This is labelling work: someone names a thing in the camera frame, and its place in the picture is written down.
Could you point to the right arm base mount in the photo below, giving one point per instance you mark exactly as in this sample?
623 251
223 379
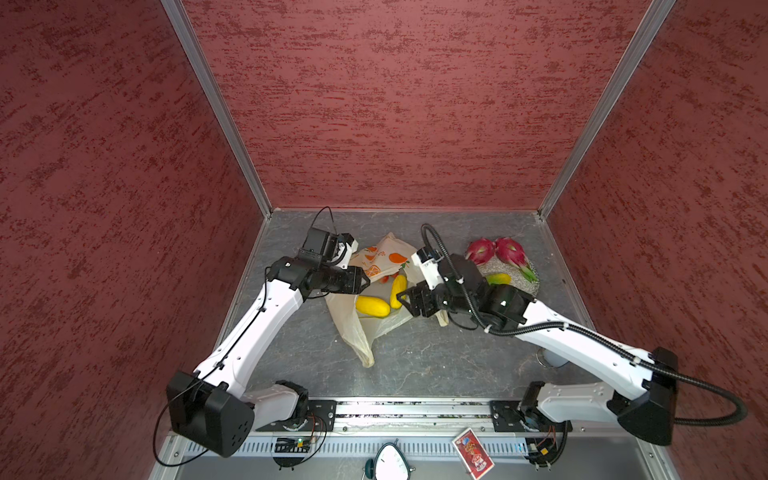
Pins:
507 417

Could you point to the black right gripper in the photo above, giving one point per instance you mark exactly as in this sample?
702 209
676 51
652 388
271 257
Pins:
430 304

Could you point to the green mango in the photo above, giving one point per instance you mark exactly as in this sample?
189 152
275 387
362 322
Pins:
498 279

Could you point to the aluminium corner post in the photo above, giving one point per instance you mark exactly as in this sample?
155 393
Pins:
647 29
193 50

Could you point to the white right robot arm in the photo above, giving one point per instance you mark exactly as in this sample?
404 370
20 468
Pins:
627 391

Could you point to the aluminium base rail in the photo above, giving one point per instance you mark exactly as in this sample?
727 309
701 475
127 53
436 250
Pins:
423 428

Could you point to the fruit print plastic bag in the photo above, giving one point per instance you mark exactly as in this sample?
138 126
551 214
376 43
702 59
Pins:
362 318

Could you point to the red playing card pack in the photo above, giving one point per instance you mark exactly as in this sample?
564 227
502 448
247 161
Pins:
472 454

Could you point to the aluminium corner post left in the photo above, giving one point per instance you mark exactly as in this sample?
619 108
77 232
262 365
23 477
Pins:
193 50

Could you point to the pink dragon fruit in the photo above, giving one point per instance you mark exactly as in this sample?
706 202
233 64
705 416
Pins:
480 251
511 252

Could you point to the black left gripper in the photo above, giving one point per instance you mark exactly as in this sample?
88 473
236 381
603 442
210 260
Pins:
352 285

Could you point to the aluminium corner post right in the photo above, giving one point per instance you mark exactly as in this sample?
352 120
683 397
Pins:
647 29

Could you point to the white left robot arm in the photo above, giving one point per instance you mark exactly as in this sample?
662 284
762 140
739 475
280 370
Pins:
212 406

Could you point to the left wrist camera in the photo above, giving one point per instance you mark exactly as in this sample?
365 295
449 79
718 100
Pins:
323 248

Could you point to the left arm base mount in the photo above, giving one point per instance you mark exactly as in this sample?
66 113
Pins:
312 415

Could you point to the white teal alarm clock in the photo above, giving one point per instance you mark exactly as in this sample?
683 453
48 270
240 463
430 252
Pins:
388 464

